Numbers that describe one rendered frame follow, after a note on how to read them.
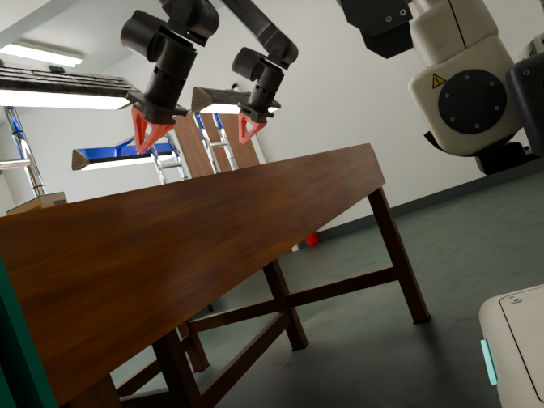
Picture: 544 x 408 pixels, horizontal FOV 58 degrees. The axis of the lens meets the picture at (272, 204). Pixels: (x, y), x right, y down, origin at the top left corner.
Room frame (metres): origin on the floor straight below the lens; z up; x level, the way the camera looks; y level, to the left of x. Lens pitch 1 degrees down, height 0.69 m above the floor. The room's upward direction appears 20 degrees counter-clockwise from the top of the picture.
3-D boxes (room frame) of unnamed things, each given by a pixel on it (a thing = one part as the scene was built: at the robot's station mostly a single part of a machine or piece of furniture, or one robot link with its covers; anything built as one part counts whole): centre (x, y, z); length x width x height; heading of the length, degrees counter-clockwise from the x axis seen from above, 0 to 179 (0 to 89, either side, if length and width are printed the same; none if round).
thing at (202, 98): (1.87, -0.02, 1.08); 0.62 x 0.08 x 0.07; 156
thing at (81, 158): (2.10, 0.49, 1.08); 0.62 x 0.08 x 0.07; 156
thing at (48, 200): (0.57, 0.26, 0.77); 0.06 x 0.04 x 0.02; 66
